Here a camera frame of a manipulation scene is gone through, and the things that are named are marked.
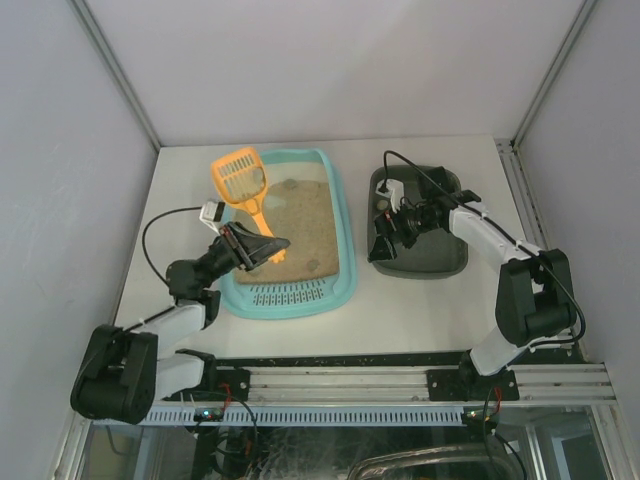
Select orange plastic litter scoop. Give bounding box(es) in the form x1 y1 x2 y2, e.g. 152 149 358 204
210 147 275 237

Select aluminium mounting rail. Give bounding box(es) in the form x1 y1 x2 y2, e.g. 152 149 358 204
235 364 616 406

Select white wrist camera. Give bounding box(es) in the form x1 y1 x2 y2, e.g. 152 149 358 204
375 179 404 213
199 199 226 236

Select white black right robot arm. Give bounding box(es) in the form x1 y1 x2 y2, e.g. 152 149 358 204
368 167 579 377

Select blue slotted cable duct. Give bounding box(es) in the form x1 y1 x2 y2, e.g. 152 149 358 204
140 404 464 427

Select black left camera cable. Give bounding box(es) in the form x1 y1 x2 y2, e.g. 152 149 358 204
141 206 204 289

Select black right camera cable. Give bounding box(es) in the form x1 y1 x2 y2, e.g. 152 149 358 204
382 150 586 346

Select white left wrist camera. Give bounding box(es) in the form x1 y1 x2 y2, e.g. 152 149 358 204
199 199 226 236

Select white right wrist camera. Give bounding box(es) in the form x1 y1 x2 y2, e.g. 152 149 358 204
375 179 404 213

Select dark grey plastic bin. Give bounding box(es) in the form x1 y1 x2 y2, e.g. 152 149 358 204
367 164 468 280

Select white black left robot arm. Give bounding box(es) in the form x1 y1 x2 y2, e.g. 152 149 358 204
70 222 290 425

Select black camera cable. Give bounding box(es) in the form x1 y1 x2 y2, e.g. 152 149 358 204
382 150 586 346
141 206 204 289

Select teal plastic litter box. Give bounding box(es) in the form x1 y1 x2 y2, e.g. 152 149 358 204
219 148 357 320

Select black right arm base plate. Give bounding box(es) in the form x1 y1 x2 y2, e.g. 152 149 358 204
426 369 520 402

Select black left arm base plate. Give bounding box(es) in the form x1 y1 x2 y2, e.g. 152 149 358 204
199 368 251 401

